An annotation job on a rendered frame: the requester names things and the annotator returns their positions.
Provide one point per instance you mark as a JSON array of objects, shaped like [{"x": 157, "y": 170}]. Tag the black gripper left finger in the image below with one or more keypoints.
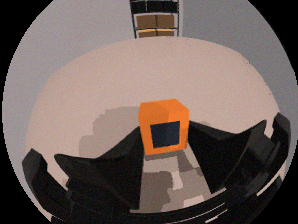
[{"x": 119, "y": 170}]

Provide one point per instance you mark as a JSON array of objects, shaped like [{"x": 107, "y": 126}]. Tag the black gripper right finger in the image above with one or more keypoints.
[{"x": 219, "y": 152}]

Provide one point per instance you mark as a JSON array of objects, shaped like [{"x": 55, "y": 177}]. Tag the orange block with dark square face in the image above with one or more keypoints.
[{"x": 164, "y": 126}]

